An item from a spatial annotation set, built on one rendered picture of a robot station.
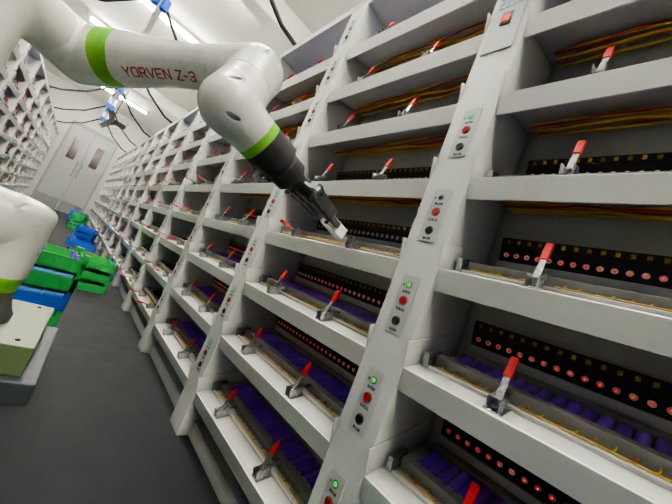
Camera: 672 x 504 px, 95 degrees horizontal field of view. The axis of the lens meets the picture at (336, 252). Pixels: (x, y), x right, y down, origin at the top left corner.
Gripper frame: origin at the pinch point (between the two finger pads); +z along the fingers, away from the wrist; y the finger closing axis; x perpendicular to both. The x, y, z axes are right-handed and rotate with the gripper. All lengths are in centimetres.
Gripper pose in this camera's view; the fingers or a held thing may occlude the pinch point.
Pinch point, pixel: (333, 226)
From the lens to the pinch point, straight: 77.5
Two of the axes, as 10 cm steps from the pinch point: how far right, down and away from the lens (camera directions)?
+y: 6.4, 1.6, -7.5
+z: 5.5, 5.9, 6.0
